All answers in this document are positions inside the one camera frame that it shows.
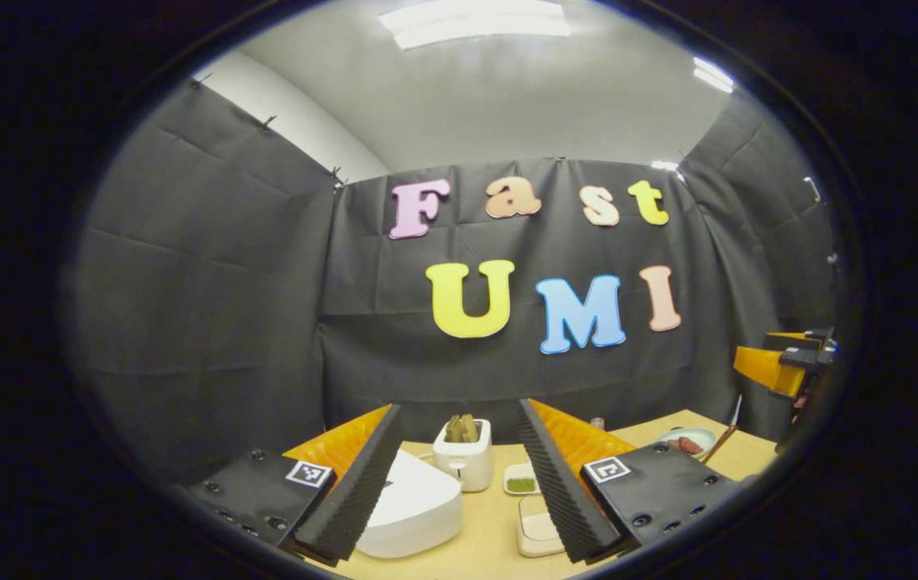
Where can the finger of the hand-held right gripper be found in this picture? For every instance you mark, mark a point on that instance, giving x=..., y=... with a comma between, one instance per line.
x=765, y=369
x=785, y=340

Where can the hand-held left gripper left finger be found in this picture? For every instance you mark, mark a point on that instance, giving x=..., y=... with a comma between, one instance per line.
x=358, y=499

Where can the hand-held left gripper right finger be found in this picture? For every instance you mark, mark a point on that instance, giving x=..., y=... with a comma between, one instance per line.
x=559, y=491

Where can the cream rice container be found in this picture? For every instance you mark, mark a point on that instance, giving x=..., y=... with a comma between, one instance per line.
x=537, y=528

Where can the white rice cooker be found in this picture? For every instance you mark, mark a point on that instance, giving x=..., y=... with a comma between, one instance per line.
x=418, y=507

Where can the brown wooden spoon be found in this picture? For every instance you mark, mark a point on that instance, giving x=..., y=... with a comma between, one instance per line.
x=719, y=443

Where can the white divided grain dish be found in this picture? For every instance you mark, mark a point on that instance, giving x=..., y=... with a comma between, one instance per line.
x=520, y=483

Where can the pale green plate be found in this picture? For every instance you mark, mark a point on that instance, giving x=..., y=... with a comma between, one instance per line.
x=696, y=435

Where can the white toaster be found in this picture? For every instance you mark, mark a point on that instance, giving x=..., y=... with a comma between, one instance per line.
x=467, y=467

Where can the brown meat pieces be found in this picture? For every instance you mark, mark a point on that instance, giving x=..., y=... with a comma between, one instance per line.
x=688, y=445

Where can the brown toast slice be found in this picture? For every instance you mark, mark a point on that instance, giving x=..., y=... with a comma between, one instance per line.
x=470, y=427
x=453, y=428

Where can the small ceiling light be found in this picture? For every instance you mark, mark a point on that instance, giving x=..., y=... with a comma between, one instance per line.
x=712, y=74

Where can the large ceiling light panel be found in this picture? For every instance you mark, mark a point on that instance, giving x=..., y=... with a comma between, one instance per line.
x=475, y=22

